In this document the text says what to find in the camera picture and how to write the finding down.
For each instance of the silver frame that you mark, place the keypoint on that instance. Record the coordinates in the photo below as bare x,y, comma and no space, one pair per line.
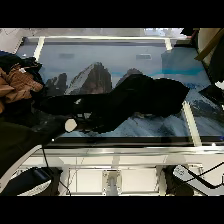
111,182

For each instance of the brown garment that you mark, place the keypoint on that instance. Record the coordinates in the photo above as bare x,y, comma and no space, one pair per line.
20,83

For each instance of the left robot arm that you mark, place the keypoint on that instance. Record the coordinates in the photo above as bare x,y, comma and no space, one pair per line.
70,125

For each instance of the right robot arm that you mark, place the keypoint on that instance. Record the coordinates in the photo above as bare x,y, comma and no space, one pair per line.
182,172

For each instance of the black garment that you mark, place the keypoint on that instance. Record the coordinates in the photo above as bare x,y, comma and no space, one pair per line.
143,96
10,60

